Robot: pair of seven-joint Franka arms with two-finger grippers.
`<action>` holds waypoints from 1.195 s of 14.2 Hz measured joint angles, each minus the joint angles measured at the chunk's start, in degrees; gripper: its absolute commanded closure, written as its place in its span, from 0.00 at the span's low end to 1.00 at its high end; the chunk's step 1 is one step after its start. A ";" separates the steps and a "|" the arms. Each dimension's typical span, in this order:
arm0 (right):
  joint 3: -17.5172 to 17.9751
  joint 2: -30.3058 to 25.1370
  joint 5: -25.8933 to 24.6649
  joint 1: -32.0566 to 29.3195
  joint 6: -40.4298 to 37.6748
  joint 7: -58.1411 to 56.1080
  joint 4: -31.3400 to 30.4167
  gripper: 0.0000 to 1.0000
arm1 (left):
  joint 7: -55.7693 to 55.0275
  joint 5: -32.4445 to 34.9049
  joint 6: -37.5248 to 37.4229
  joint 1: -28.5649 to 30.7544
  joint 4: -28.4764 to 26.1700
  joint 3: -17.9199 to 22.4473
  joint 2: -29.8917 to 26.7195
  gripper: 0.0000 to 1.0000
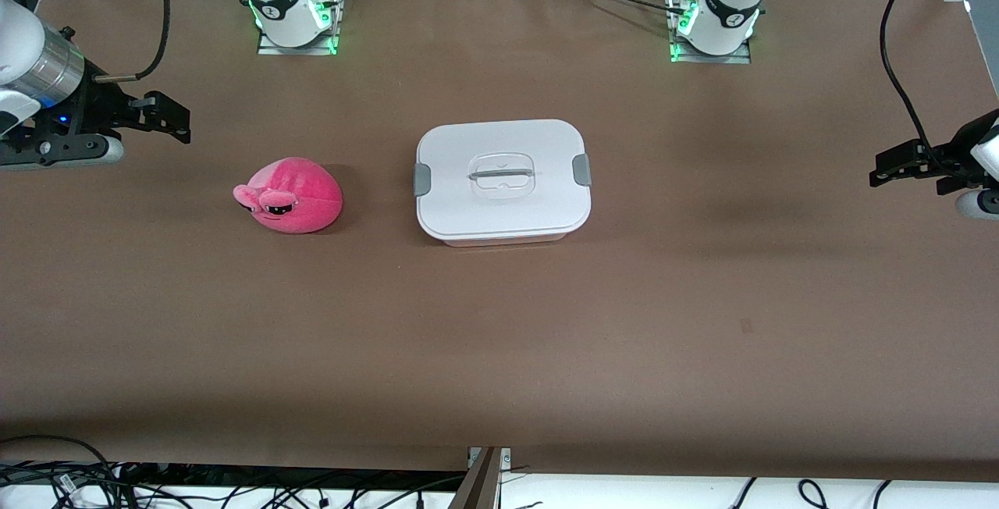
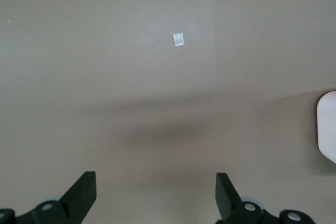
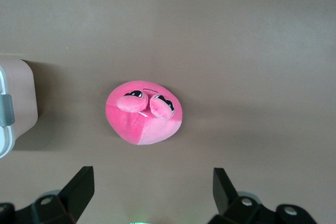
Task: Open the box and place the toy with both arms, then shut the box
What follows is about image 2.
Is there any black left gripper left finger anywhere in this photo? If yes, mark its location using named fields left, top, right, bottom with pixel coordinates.
left=0, top=170, right=97, bottom=224

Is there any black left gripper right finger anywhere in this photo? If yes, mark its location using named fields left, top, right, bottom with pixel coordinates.
left=216, top=172, right=316, bottom=224

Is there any white plastic box lid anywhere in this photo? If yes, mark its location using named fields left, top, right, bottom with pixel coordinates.
left=316, top=90, right=336, bottom=164

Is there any small clear tape piece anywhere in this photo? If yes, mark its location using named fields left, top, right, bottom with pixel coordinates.
left=173, top=32, right=185, bottom=47

